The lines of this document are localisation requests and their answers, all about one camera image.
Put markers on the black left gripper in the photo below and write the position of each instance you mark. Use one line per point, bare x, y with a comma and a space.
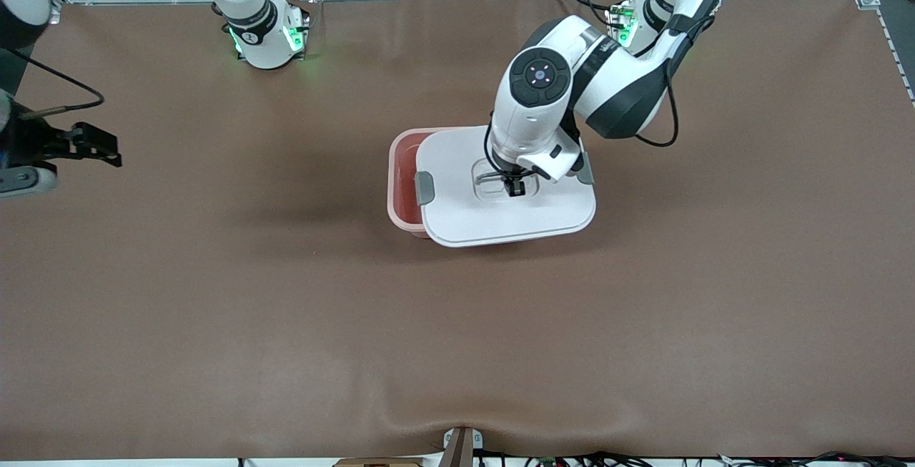
514, 186

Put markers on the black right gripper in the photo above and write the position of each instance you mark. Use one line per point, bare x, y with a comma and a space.
32, 144

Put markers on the white box lid grey clips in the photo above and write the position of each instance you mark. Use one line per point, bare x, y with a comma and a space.
500, 224

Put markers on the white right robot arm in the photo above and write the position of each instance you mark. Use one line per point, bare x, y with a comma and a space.
261, 45

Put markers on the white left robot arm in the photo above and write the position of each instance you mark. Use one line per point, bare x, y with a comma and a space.
622, 95

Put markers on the pink translucent plastic box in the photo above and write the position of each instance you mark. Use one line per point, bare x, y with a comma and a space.
392, 202

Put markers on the brown table mat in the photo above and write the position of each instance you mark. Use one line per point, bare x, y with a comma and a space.
457, 345

